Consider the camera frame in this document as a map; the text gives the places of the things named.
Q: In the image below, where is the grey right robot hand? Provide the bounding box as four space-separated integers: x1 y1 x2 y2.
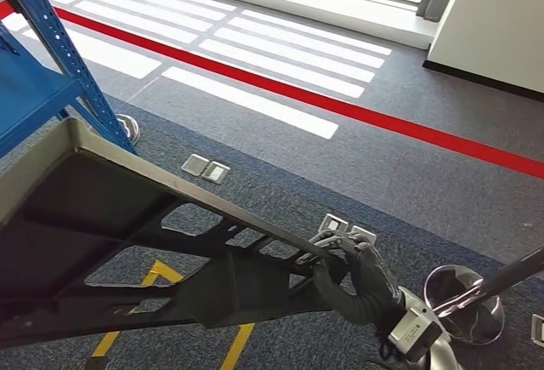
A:
312 230 405 329

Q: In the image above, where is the black plastic frame part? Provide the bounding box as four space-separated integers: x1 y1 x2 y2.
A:
0 117 347 351

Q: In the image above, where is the blue metal shelf rack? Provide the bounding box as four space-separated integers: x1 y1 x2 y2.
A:
0 0 138 160

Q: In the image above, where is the silver floor socket cover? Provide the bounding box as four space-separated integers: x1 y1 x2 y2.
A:
530 313 544 350
181 153 211 178
201 160 231 185
318 213 350 235
349 225 378 246

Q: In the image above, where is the yellow floor tape square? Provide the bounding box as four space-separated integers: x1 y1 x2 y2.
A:
90 260 256 370

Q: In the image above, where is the red floor tape line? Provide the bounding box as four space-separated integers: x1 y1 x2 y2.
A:
0 0 544 181

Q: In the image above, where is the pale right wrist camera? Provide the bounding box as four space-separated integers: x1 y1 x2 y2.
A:
388 306 444 364

